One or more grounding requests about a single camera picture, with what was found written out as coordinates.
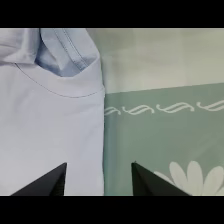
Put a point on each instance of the light blue T-shirt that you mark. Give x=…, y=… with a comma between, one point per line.
x=50, y=126

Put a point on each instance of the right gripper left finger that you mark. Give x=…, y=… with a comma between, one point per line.
x=50, y=184

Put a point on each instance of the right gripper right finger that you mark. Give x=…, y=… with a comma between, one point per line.
x=150, y=184

